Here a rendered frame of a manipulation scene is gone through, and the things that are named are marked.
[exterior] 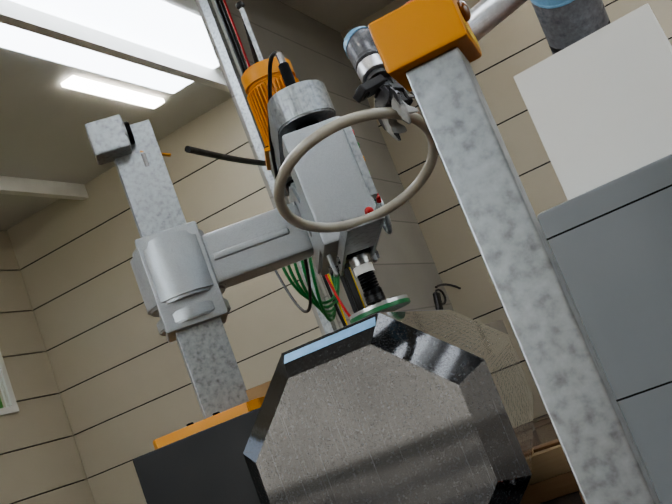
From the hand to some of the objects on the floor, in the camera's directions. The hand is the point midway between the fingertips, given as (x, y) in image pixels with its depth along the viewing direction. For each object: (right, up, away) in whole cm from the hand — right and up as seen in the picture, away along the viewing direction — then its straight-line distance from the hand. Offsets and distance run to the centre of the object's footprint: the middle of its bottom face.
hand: (400, 128), depth 233 cm
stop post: (+33, -98, -124) cm, 161 cm away
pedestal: (-33, -169, +120) cm, 210 cm away
